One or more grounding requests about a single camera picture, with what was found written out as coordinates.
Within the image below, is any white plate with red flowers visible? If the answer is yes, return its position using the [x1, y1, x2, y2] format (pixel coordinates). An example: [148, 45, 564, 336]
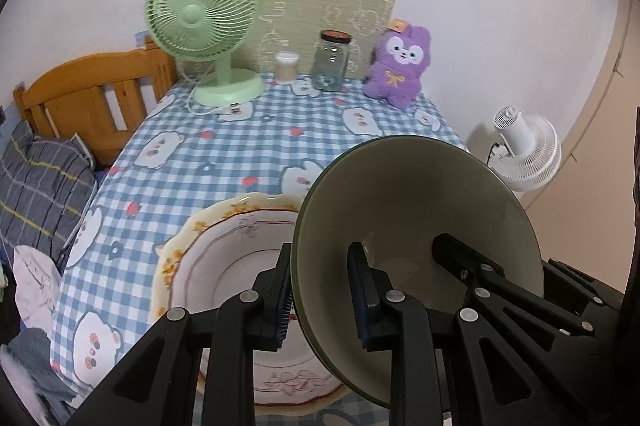
[170, 213, 351, 407]

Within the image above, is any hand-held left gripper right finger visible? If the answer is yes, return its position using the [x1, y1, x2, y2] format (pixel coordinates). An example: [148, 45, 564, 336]
[347, 242, 596, 426]

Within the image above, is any grey blue cloth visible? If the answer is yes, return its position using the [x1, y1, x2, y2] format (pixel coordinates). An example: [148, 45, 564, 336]
[0, 328, 76, 422]

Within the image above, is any blue bed sheet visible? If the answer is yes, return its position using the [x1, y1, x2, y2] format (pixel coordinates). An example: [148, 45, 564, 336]
[95, 166, 121, 187]

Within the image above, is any small scalloped cream flower plate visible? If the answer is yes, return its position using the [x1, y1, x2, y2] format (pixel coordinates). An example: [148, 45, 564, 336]
[149, 192, 361, 412]

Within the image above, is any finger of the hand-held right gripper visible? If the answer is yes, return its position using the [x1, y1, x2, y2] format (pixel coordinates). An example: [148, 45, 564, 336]
[544, 258, 624, 307]
[431, 233, 597, 340]

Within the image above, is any wooden bed headboard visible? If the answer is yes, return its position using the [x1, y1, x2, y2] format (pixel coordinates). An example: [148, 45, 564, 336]
[12, 48, 178, 167]

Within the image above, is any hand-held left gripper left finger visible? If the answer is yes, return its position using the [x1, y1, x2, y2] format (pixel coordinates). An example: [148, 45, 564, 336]
[65, 242, 293, 426]

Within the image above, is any grey plaid pillow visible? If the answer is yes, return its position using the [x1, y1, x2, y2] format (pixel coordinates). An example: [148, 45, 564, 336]
[0, 121, 98, 257]

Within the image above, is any glass jar with black lid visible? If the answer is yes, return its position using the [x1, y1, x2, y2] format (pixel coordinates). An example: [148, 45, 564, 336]
[312, 30, 352, 92]

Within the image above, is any white garment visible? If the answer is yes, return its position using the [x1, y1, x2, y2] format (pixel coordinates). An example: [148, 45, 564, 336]
[12, 246, 63, 337]

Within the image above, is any green printed board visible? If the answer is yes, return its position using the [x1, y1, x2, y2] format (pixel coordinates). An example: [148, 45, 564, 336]
[250, 0, 398, 81]

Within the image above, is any cotton swab container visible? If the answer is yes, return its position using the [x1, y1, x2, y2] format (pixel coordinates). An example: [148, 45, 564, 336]
[275, 52, 299, 85]

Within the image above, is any white fan cable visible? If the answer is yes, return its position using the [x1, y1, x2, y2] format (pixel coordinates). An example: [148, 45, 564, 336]
[181, 70, 242, 117]

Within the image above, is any green desk fan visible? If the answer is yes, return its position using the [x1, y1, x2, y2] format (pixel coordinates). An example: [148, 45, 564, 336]
[145, 0, 265, 107]

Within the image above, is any beige door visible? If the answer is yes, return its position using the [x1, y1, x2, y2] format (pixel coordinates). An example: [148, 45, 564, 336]
[520, 0, 640, 297]

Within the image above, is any white standing fan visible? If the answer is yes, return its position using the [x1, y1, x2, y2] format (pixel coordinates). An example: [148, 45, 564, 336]
[492, 106, 562, 193]

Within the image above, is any cream ceramic bowl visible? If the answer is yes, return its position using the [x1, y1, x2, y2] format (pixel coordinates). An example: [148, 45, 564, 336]
[291, 136, 545, 409]

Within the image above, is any purple plush toy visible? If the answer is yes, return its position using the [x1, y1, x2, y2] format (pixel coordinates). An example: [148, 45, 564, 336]
[363, 20, 432, 108]

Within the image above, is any blue checked tablecloth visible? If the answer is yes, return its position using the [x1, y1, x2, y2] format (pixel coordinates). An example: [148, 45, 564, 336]
[50, 73, 468, 426]

